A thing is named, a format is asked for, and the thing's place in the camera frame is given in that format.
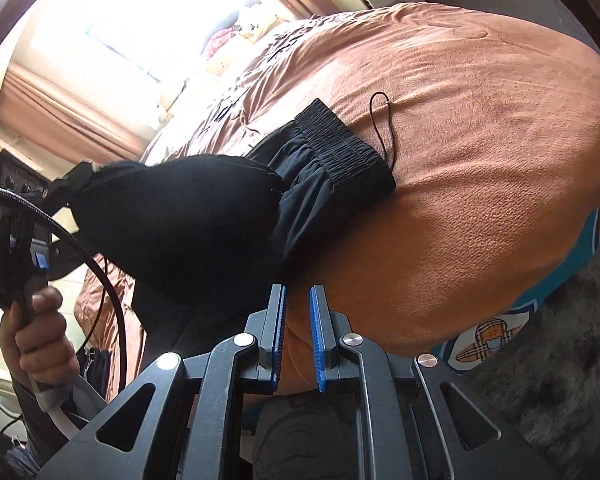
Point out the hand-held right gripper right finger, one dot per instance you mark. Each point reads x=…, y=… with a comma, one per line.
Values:
x=318, y=340

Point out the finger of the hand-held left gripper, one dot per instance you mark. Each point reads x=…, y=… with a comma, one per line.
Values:
x=65, y=260
x=72, y=180

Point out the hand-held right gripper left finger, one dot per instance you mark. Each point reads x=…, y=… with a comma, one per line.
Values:
x=279, y=340

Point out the black pants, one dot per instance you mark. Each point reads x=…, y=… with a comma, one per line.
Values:
x=205, y=210

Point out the person's left hand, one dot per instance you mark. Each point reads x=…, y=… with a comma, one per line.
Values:
x=37, y=340

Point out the brown curtain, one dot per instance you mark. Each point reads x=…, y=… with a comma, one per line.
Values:
x=70, y=110

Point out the person's legs grey patterned trousers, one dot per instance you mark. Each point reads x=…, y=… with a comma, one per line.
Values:
x=300, y=435

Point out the white bedding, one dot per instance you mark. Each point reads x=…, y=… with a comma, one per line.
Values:
x=180, y=110

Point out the window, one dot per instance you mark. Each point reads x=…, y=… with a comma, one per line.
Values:
x=130, y=35

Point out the teal bear print bed sheet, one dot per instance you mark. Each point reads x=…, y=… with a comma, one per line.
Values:
x=485, y=340

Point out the red cloth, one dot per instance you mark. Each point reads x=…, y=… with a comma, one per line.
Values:
x=222, y=40

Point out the grey fluffy rug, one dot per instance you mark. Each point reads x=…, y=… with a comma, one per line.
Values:
x=555, y=385

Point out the brown bed blanket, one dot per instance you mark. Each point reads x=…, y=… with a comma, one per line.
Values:
x=480, y=160

